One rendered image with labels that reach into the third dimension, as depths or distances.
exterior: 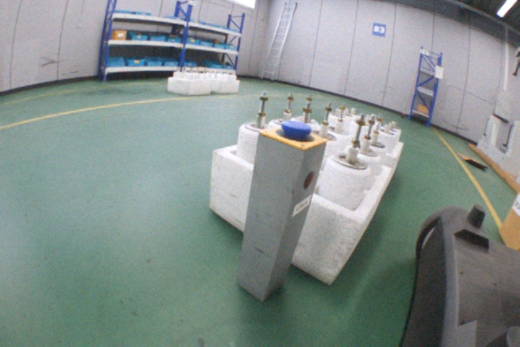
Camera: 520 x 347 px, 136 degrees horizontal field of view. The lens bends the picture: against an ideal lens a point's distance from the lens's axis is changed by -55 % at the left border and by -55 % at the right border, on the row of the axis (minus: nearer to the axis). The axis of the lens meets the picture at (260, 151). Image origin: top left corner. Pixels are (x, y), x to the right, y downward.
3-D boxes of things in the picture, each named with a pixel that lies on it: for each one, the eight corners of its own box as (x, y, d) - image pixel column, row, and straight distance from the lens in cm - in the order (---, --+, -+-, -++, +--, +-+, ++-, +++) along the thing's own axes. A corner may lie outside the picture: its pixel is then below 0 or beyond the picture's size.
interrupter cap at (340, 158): (374, 170, 48) (374, 166, 47) (349, 172, 42) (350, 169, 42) (349, 154, 52) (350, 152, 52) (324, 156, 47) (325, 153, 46)
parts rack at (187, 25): (236, 79, 652) (246, 13, 669) (102, 81, 458) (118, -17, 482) (220, 76, 697) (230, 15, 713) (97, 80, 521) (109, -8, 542)
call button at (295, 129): (314, 140, 32) (317, 127, 31) (299, 145, 28) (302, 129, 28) (289, 132, 34) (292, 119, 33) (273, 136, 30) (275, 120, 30)
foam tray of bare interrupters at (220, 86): (238, 93, 335) (240, 80, 333) (219, 93, 306) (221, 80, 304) (218, 88, 360) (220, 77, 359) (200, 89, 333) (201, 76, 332)
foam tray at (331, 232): (374, 214, 84) (392, 168, 78) (330, 286, 53) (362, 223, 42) (284, 174, 94) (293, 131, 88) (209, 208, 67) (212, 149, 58)
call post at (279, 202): (283, 284, 50) (328, 142, 33) (262, 302, 47) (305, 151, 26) (257, 266, 52) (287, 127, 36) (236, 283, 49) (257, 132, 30)
